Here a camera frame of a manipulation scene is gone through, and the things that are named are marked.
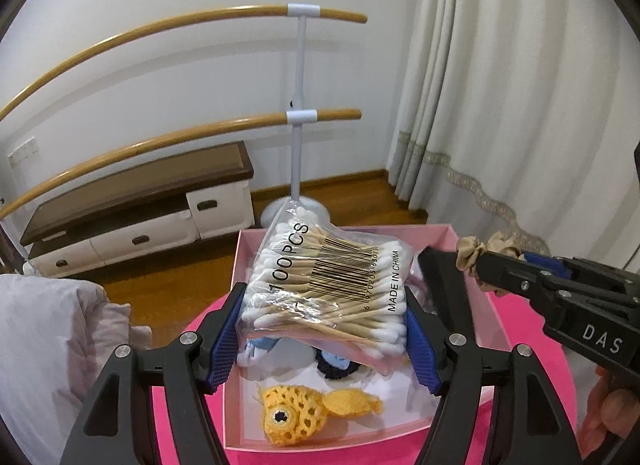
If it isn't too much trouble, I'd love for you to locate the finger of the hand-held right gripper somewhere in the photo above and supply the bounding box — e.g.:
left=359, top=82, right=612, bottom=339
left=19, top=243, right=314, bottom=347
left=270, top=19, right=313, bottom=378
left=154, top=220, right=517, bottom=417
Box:
left=472, top=250, right=558, bottom=308
left=525, top=252, right=573, bottom=282

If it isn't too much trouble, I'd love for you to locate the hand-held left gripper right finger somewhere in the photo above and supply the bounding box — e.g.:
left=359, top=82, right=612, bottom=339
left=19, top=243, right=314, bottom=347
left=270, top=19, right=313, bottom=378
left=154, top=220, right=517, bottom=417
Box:
left=402, top=285, right=583, bottom=465

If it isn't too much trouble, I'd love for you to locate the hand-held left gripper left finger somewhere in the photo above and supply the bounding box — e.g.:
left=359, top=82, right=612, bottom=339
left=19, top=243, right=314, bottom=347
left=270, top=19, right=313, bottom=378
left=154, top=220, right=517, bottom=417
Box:
left=59, top=285, right=248, bottom=465

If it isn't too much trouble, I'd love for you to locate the pink shallow box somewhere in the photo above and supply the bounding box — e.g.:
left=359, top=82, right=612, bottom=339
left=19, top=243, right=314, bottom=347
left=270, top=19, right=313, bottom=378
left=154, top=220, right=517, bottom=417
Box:
left=222, top=224, right=513, bottom=453

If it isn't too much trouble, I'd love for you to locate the beige scrunchie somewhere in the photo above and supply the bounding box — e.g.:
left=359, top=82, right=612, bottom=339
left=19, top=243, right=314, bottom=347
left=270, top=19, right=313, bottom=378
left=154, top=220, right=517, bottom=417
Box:
left=456, top=231, right=526, bottom=293

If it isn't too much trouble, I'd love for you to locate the dark navy scrunchie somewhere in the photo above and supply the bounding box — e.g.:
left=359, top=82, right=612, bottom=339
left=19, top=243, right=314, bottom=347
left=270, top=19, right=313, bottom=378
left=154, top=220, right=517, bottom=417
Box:
left=315, top=350, right=371, bottom=380

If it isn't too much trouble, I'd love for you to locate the yellow crochet fish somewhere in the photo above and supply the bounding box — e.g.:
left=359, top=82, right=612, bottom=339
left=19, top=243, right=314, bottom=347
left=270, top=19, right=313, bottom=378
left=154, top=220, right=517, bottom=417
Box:
left=257, top=384, right=385, bottom=446

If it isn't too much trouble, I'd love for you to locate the bag of cotton swabs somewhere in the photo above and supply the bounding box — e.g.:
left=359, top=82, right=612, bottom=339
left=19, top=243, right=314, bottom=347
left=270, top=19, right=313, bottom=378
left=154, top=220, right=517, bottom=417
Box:
left=235, top=200, right=417, bottom=375

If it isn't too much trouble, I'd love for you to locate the person's right hand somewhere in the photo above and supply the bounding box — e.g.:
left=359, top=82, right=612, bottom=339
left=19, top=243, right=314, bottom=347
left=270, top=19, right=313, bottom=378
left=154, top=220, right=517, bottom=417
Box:
left=577, top=379, right=628, bottom=453

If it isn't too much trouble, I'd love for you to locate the brown and white cabinet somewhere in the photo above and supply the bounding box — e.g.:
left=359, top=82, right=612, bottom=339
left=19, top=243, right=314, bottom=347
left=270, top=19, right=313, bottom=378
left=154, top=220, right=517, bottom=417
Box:
left=20, top=141, right=256, bottom=280

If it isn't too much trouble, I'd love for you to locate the grey duvet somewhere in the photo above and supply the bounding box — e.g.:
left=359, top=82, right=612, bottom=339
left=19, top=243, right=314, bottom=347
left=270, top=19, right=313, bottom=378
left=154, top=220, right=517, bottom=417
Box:
left=0, top=272, right=153, bottom=421

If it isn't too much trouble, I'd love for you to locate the white curtain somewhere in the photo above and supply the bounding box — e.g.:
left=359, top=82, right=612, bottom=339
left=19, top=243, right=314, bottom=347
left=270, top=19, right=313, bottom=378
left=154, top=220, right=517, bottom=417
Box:
left=397, top=0, right=640, bottom=276

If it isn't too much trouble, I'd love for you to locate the white barre stand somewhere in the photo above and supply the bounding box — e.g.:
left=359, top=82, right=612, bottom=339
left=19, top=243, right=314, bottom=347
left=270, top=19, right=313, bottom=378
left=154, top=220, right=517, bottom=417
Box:
left=260, top=5, right=333, bottom=230

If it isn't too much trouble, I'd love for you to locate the short wooden barre rail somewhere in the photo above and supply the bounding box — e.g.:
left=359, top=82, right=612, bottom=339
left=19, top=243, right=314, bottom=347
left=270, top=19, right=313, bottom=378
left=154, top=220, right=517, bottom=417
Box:
left=0, top=108, right=362, bottom=220

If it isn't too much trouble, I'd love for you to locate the wall socket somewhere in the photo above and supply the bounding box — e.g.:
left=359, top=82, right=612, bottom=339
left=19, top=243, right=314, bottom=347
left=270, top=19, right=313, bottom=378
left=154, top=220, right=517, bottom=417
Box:
left=7, top=137, right=40, bottom=168

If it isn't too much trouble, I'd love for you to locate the long wooden barre rail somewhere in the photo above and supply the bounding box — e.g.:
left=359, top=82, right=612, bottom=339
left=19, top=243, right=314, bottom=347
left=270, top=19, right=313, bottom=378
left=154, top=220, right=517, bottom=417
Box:
left=0, top=5, right=368, bottom=120

